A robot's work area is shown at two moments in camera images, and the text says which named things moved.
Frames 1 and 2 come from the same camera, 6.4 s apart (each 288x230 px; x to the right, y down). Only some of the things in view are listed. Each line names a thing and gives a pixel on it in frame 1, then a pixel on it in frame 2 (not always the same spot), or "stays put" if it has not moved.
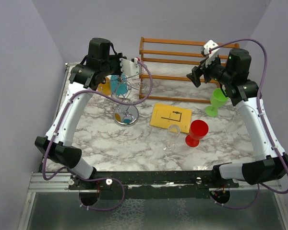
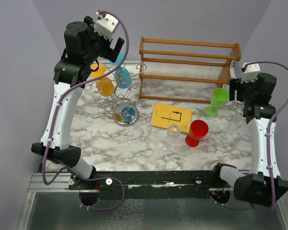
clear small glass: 222,137 stays put
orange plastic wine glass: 105,88 stays put
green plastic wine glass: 218,99 stays put
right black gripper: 201,70 to 235,84
